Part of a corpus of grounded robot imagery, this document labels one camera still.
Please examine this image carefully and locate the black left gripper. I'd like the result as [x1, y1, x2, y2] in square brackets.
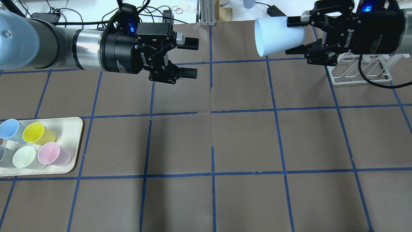
[100, 23, 200, 85]

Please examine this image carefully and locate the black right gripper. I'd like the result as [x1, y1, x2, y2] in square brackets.
[285, 0, 406, 66]

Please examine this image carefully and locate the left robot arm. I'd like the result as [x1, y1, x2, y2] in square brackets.
[1, 4, 200, 85]

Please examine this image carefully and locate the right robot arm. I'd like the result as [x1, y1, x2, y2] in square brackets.
[285, 0, 412, 66]

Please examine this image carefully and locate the pink plastic cup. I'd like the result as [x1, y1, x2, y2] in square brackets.
[37, 142, 72, 166]

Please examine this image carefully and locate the yellow plastic cup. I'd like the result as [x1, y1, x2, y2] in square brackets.
[22, 122, 57, 146]

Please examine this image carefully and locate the light blue plastic cup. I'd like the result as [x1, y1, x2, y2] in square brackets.
[0, 119, 27, 143]

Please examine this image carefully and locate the pale cream plastic cup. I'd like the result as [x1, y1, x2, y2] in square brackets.
[12, 146, 47, 170]

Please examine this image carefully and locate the grey plastic cup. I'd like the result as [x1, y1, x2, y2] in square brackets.
[0, 145, 16, 169]

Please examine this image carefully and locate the black power adapter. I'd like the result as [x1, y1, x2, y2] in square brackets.
[266, 5, 286, 17]

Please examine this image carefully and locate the cream plastic tray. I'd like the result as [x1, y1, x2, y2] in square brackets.
[0, 117, 84, 178]

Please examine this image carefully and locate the white wire cup rack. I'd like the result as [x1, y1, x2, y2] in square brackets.
[325, 52, 404, 85]

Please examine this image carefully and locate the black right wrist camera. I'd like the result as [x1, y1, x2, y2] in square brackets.
[355, 0, 393, 13]

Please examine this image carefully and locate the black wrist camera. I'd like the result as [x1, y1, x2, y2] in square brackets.
[355, 0, 393, 13]
[107, 2, 140, 35]

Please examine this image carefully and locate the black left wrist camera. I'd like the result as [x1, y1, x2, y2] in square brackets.
[107, 2, 140, 35]

